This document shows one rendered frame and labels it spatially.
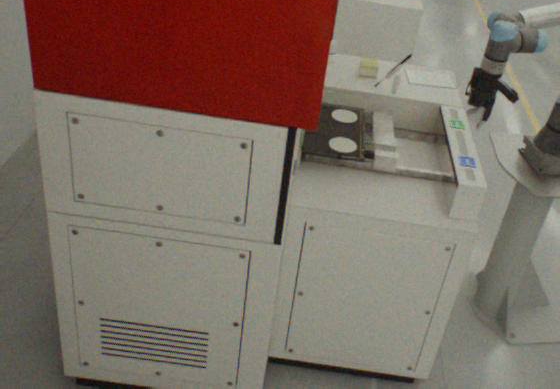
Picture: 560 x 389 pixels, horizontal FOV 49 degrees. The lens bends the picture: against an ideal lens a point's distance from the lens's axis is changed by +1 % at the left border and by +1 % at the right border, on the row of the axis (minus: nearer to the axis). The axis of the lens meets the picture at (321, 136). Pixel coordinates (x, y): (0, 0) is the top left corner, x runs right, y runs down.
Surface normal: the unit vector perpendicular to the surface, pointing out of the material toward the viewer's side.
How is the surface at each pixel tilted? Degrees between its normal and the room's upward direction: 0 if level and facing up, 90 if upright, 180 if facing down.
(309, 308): 90
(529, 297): 90
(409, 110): 90
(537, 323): 0
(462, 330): 0
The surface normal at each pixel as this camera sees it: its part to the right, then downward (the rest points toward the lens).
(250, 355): -0.06, 0.51
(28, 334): 0.14, -0.85
